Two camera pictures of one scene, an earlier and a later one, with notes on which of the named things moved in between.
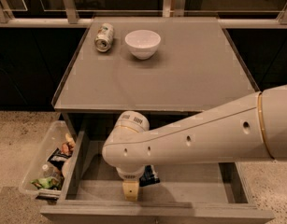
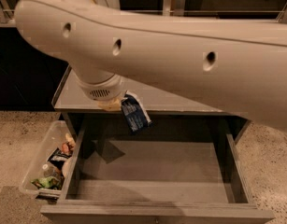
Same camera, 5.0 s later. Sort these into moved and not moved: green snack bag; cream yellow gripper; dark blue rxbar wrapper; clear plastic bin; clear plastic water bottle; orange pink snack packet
Moved: dark blue rxbar wrapper; cream yellow gripper
Not moved: orange pink snack packet; green snack bag; clear plastic bin; clear plastic water bottle
